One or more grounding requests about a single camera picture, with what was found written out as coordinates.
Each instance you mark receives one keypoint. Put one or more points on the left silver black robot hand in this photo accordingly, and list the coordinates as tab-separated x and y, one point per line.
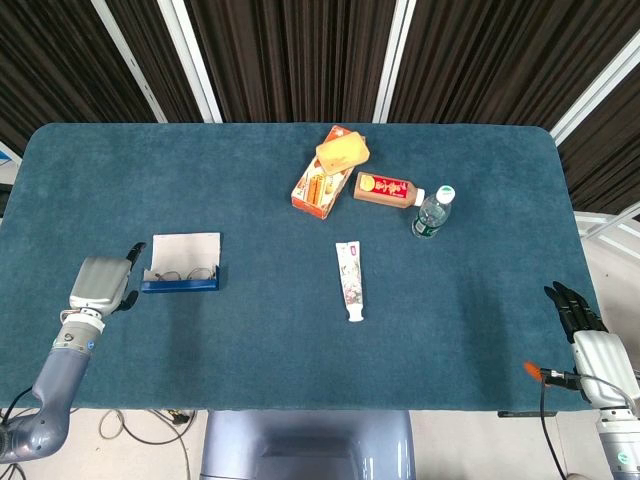
97	282

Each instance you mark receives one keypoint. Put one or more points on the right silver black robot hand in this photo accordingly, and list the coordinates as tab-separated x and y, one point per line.
602	360

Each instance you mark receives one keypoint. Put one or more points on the blue glasses case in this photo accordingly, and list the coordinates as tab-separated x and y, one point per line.
180	286

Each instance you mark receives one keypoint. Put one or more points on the eyeglasses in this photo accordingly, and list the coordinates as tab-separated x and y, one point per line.
201	273

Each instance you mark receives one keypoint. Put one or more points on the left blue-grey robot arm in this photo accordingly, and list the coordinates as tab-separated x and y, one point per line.
60	375

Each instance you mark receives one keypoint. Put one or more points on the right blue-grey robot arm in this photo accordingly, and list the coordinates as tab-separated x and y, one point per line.
620	445

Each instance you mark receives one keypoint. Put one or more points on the orange tipped black connector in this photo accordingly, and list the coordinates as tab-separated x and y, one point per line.
555	374

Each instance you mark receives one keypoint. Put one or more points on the white metal rack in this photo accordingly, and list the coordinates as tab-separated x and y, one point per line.
610	225

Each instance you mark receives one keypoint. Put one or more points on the teal table cloth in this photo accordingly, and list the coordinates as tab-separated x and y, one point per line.
300	350

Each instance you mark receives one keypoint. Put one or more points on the clear water bottle green label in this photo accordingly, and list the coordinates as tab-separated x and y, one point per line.
431	215

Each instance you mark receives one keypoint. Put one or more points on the orange snack carton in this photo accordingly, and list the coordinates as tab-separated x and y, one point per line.
312	197

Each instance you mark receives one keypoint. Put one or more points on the white toothpaste tube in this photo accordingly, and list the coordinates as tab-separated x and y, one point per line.
351	280

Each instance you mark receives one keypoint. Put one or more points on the blue-grey robot torso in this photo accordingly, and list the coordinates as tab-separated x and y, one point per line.
310	445

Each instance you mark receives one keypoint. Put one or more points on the brown tea bottle red label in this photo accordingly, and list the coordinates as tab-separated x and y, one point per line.
385	190

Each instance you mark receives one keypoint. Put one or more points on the dark brown curtain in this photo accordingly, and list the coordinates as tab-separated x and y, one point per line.
300	50

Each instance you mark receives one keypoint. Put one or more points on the black table edge bracket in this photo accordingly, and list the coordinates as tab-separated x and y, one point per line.
527	413

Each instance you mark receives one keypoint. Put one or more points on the thin white frame post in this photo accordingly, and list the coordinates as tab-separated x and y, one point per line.
130	60

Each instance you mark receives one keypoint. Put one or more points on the wide white frame post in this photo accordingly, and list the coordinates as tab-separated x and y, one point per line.
192	60

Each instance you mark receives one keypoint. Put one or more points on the white slanted frame post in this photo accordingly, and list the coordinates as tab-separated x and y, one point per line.
595	95

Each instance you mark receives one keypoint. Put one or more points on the white double frame post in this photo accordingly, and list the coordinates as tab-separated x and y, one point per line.
395	60

